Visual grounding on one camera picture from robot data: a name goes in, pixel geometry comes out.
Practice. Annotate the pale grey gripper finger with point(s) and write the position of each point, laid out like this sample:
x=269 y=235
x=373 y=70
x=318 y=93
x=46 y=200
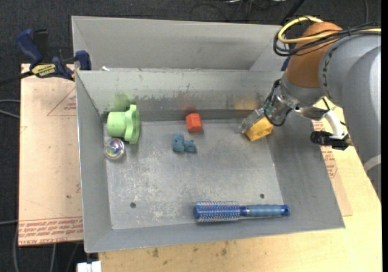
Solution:
x=253 y=120

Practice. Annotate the black cylinder on white bracket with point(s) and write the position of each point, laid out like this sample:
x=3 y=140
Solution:
x=325 y=137

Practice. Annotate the light green plastic cup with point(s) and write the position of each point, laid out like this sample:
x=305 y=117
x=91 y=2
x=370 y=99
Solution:
x=121 y=124

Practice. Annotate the grey metal bin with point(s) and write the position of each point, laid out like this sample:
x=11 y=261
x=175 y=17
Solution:
x=194 y=180

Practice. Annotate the blue toy animal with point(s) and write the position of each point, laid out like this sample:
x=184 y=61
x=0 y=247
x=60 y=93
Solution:
x=181 y=143

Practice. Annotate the blue hairbrush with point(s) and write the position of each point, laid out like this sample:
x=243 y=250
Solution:
x=230 y=211

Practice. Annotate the orange-red block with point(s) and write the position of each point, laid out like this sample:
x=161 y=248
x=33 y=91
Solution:
x=194 y=123

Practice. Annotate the yellow block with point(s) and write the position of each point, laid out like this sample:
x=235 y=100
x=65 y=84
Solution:
x=260 y=131

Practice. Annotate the brown cardboard board, red print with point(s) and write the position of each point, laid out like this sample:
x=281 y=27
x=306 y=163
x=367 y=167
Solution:
x=48 y=155

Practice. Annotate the clear iridescent ball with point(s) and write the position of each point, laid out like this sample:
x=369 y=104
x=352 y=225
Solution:
x=114 y=149

